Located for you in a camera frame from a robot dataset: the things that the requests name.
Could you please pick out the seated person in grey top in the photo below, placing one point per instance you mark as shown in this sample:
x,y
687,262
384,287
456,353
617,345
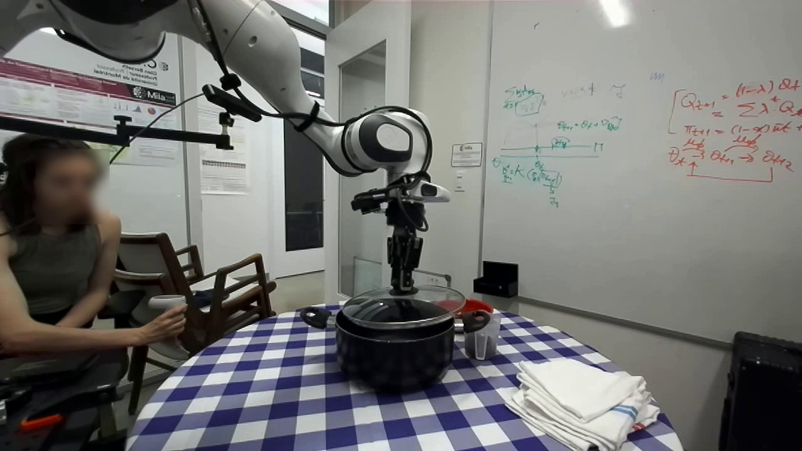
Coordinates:
x,y
51,277

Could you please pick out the paper sign on door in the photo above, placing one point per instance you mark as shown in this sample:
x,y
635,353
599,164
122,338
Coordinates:
x,y
466,156

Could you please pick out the black panel furniture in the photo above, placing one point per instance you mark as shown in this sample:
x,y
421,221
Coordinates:
x,y
766,391

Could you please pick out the plain white folded towel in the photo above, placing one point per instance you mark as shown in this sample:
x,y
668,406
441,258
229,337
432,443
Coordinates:
x,y
576,389

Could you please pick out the black eraser box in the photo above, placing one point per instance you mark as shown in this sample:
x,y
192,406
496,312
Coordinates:
x,y
496,278

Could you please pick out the person hand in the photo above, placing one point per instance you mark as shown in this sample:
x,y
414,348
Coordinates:
x,y
163,323

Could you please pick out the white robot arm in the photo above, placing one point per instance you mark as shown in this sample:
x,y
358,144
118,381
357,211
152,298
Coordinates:
x,y
252,51

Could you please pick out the black cooking pot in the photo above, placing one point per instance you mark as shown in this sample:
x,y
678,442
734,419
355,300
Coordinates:
x,y
392,353

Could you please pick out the blue white checkered tablecloth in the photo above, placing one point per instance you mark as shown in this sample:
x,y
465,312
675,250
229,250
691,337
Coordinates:
x,y
252,383

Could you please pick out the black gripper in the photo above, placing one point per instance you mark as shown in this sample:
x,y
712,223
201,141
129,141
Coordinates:
x,y
406,221

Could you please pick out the glass lid with black knob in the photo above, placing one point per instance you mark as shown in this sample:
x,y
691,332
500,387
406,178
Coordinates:
x,y
435,300

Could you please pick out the red bowl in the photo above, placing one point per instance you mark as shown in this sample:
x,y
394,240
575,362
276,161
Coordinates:
x,y
477,305

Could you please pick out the white towel with coloured stripes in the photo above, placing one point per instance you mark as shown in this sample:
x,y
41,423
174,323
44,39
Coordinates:
x,y
617,427

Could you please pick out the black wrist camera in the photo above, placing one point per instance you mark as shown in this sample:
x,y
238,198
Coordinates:
x,y
371,200

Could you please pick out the large whiteboard with writing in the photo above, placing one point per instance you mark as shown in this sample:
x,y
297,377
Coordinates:
x,y
635,208

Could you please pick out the black seat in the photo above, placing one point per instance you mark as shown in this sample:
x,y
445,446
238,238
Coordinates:
x,y
65,397

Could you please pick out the dark wooden armchair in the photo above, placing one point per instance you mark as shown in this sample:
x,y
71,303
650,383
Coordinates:
x,y
227,290

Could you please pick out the white door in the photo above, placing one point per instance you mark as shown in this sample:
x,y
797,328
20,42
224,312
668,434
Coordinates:
x,y
452,100

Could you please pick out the wall poster with red band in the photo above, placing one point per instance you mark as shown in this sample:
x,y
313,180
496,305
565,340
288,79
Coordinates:
x,y
75,87

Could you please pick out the black camera boom pole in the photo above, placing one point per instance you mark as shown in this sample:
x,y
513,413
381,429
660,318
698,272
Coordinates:
x,y
83,129

